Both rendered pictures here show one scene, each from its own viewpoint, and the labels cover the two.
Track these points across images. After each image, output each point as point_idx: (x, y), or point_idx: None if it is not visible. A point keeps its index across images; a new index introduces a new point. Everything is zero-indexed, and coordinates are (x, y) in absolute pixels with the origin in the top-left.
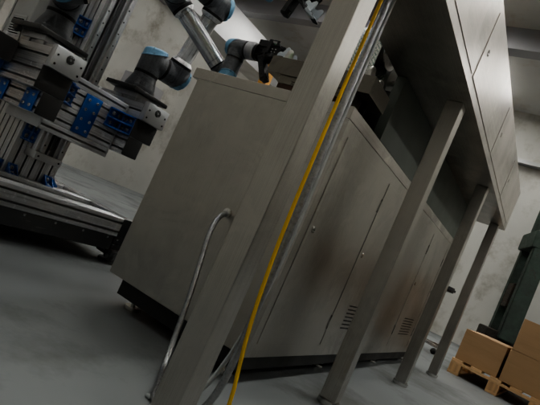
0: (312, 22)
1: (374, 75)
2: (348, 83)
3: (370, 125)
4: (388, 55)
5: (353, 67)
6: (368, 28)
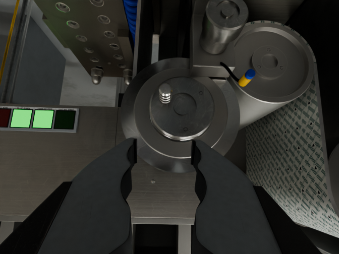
0: (195, 147)
1: (89, 74)
2: (13, 44)
3: (176, 44)
4: (110, 107)
5: (7, 51)
6: (0, 73)
